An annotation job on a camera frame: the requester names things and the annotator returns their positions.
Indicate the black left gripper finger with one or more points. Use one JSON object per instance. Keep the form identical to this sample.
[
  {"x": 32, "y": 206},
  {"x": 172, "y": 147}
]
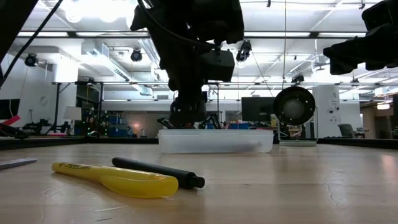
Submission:
[
  {"x": 183, "y": 109},
  {"x": 202, "y": 107}
]

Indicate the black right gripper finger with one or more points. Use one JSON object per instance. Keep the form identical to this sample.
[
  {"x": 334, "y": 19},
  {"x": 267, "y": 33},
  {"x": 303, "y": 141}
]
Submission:
[
  {"x": 340, "y": 68},
  {"x": 345, "y": 51}
]

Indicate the black click pen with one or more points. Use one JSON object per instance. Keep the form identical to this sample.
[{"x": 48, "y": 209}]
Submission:
[{"x": 155, "y": 169}]

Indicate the yellow highlighter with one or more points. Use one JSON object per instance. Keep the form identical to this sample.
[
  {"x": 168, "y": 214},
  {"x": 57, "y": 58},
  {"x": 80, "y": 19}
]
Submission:
[{"x": 140, "y": 186}]

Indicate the silver object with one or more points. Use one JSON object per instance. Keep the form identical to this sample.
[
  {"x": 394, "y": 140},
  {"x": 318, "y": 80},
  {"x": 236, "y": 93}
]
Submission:
[{"x": 15, "y": 163}]

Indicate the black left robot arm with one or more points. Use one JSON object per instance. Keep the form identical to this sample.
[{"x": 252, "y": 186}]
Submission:
[{"x": 12, "y": 18}]

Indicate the translucent white supply box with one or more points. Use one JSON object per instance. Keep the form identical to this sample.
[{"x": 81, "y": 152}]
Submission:
[{"x": 214, "y": 141}]

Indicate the black ceiling spotlight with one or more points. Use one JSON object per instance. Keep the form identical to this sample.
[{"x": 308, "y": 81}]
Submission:
[
  {"x": 31, "y": 60},
  {"x": 136, "y": 55},
  {"x": 244, "y": 51}
]

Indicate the black monitor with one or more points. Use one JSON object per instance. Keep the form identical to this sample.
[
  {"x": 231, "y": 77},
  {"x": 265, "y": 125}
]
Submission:
[
  {"x": 256, "y": 109},
  {"x": 7, "y": 109}
]

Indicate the grey office chair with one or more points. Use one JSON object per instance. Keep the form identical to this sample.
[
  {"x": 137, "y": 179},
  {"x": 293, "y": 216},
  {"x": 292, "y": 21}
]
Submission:
[{"x": 346, "y": 130}]

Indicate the blue storage bin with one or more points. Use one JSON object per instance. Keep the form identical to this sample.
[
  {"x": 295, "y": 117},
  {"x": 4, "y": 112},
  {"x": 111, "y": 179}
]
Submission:
[{"x": 118, "y": 130}]

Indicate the black metal rack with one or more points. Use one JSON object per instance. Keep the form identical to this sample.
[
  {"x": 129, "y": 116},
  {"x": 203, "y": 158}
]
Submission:
[{"x": 101, "y": 109}]

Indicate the white table lamp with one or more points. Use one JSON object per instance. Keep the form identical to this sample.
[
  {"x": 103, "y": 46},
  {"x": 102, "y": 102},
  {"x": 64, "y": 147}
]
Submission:
[{"x": 72, "y": 112}]

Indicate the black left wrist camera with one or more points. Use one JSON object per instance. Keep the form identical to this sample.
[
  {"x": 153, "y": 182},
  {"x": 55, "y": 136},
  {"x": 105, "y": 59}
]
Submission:
[{"x": 217, "y": 65}]

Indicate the black table edge rail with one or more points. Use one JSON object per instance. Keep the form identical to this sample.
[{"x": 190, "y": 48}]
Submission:
[{"x": 62, "y": 142}]

